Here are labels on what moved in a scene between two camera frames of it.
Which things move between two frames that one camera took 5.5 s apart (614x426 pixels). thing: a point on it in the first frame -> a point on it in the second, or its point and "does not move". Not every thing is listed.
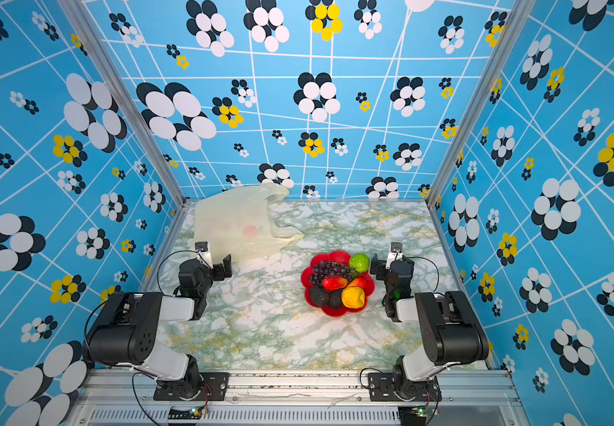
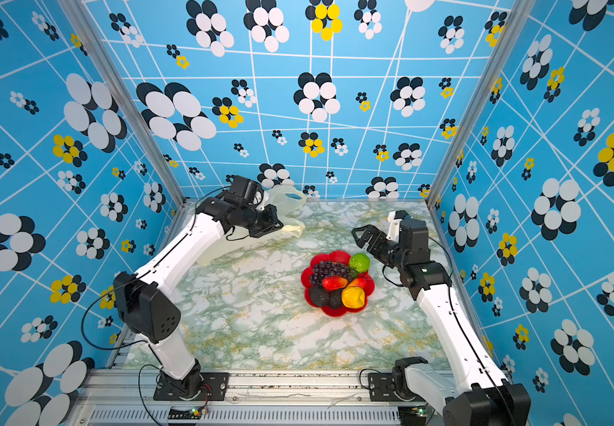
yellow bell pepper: (353, 296) does not move
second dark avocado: (335, 301) does not move
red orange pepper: (333, 283) does not move
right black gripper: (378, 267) -> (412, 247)
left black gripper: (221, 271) -> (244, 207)
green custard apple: (359, 262) does not move
